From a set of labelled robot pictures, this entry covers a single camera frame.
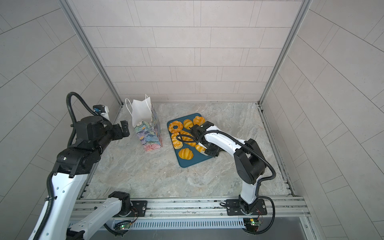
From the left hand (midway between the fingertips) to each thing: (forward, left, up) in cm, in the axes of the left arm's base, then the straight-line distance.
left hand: (120, 121), depth 64 cm
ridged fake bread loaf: (+4, -21, -29) cm, 36 cm away
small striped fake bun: (+19, -27, -29) cm, 44 cm away
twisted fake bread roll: (+2, -35, -30) cm, 46 cm away
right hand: (-2, -45, -27) cm, 53 cm away
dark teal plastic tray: (-3, -34, -32) cm, 47 cm away
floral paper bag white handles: (+6, -7, -9) cm, 13 cm away
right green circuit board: (-35, -59, -33) cm, 76 cm away
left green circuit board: (-35, -2, -29) cm, 45 cm away
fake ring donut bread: (+16, -16, -31) cm, 38 cm away
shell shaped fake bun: (-2, -27, -28) cm, 39 cm away
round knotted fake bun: (+22, -34, -29) cm, 50 cm away
